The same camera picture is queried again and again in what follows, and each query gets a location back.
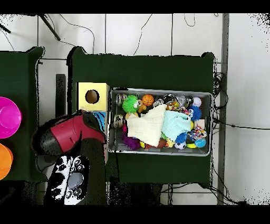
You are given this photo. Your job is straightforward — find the shallow mesh bin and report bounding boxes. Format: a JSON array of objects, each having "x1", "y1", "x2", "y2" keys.
[{"x1": 108, "y1": 87, "x2": 213, "y2": 156}]

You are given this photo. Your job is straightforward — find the wooden box with three holes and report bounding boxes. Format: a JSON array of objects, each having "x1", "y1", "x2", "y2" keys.
[{"x1": 76, "y1": 81, "x2": 110, "y2": 163}]

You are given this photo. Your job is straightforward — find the orange plush toy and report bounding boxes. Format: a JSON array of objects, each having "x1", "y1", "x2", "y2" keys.
[{"x1": 136, "y1": 99, "x2": 148, "y2": 114}]

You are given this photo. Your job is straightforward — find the green spiky ball toy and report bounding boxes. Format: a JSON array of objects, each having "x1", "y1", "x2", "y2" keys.
[{"x1": 121, "y1": 94, "x2": 140, "y2": 114}]

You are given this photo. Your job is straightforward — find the orange toy basketball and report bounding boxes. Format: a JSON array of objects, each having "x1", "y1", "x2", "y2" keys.
[{"x1": 141, "y1": 94, "x2": 155, "y2": 107}]

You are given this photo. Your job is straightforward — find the cream waffle cloth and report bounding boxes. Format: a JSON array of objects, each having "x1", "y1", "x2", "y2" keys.
[{"x1": 126, "y1": 104, "x2": 168, "y2": 148}]

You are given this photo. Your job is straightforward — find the purple spiky ball toy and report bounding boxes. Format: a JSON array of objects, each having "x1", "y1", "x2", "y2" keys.
[{"x1": 121, "y1": 133, "x2": 141, "y2": 151}]

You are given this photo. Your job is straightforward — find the dark green tablecloth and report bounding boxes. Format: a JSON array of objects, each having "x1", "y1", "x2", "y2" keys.
[
  {"x1": 66, "y1": 46, "x2": 216, "y2": 189},
  {"x1": 0, "y1": 46, "x2": 49, "y2": 183}
]

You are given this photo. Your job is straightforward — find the mint waffle cloth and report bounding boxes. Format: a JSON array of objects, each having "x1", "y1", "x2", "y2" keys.
[{"x1": 161, "y1": 110, "x2": 192, "y2": 142}]

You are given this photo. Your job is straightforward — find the blue spiky ball with eyes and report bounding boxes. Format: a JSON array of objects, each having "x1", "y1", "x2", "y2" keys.
[{"x1": 187, "y1": 105, "x2": 203, "y2": 122}]

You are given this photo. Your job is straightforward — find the white toy baseball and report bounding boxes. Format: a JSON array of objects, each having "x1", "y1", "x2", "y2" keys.
[{"x1": 192, "y1": 96, "x2": 203, "y2": 107}]

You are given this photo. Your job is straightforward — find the multicolour patterned fabric bow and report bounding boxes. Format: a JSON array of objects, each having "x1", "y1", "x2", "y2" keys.
[{"x1": 187, "y1": 125, "x2": 208, "y2": 140}]

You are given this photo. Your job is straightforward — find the black upright panel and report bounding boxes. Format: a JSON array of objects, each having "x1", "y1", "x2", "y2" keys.
[{"x1": 55, "y1": 73, "x2": 66, "y2": 119}]

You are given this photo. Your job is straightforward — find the long black tripod leg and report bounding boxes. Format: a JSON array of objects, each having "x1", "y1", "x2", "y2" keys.
[{"x1": 38, "y1": 14, "x2": 61, "y2": 41}]

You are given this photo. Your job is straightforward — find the pink plastic bowl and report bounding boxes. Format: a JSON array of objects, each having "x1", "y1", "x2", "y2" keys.
[{"x1": 0, "y1": 96, "x2": 23, "y2": 139}]

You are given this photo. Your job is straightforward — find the orange plastic bowl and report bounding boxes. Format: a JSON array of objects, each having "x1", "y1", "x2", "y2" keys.
[{"x1": 0, "y1": 143, "x2": 14, "y2": 181}]

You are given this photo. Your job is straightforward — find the short black tripod leg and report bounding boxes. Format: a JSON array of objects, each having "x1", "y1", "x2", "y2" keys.
[{"x1": 0, "y1": 23, "x2": 12, "y2": 34}]

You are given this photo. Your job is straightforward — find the thin black floor cable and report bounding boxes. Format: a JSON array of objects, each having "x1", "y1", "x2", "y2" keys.
[
  {"x1": 46, "y1": 14, "x2": 95, "y2": 54},
  {"x1": 133, "y1": 14, "x2": 153, "y2": 56}
]

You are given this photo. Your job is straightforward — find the black cable bundle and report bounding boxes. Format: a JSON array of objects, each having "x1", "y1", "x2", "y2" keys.
[{"x1": 212, "y1": 71, "x2": 229, "y2": 110}]

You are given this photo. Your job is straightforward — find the black cable with connector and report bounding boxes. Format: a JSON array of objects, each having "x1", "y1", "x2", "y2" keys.
[{"x1": 212, "y1": 117, "x2": 270, "y2": 130}]

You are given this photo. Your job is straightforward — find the thin black cable loop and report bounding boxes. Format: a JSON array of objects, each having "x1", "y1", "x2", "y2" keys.
[{"x1": 184, "y1": 14, "x2": 196, "y2": 27}]

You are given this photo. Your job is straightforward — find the grey floor rail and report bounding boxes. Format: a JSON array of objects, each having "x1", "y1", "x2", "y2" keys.
[{"x1": 217, "y1": 13, "x2": 230, "y2": 205}]

